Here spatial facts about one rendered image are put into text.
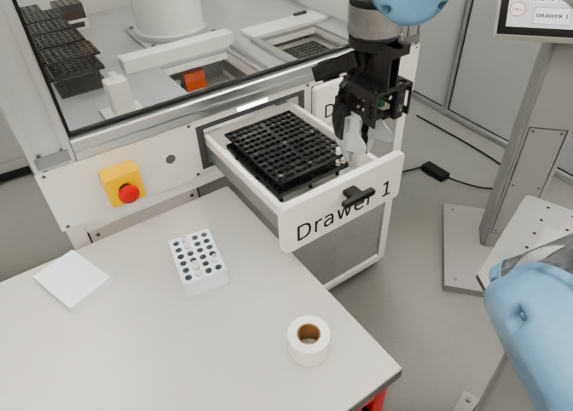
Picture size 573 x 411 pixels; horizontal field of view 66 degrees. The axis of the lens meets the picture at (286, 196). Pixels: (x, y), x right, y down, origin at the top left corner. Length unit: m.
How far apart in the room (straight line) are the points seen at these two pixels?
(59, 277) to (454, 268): 1.46
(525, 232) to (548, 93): 0.71
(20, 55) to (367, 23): 0.55
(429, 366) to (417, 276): 0.39
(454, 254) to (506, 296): 1.71
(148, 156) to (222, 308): 0.36
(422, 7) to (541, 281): 0.30
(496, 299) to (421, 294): 1.57
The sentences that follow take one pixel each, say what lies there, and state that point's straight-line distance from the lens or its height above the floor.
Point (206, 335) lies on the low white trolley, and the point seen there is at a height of 0.76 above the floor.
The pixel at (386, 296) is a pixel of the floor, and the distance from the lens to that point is 1.82.
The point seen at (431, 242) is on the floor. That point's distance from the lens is 2.06.
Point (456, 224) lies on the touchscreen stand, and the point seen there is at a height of 0.04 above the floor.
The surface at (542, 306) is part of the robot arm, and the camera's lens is 0.27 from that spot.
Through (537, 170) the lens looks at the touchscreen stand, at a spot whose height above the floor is 0.45.
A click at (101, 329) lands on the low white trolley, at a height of 0.76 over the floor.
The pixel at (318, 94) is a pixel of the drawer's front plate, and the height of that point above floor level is 0.91.
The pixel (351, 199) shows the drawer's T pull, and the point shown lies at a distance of 0.80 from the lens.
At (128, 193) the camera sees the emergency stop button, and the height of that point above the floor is 0.89.
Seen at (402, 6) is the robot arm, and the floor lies 1.29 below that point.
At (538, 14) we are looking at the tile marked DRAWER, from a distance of 1.48.
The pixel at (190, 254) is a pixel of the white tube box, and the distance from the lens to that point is 0.89.
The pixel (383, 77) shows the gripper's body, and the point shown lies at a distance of 0.64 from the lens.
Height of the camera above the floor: 1.43
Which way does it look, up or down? 40 degrees down
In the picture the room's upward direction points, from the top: 3 degrees counter-clockwise
